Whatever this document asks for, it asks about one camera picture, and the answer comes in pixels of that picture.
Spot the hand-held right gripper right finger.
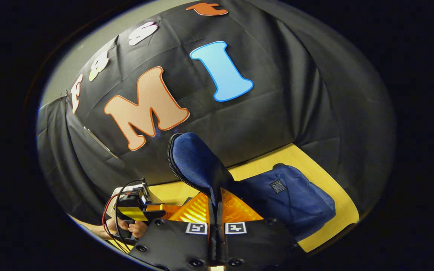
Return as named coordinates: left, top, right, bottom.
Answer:
left=218, top=188, right=304, bottom=271

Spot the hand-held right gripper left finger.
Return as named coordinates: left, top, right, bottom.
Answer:
left=128, top=192, right=216, bottom=271

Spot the white bookshelf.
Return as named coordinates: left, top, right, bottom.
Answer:
left=111, top=185, right=142, bottom=207

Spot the blue schoolbag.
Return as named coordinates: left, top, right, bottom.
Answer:
left=167, top=132, right=336, bottom=241

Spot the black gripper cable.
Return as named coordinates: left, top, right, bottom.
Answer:
left=113, top=179, right=147, bottom=253

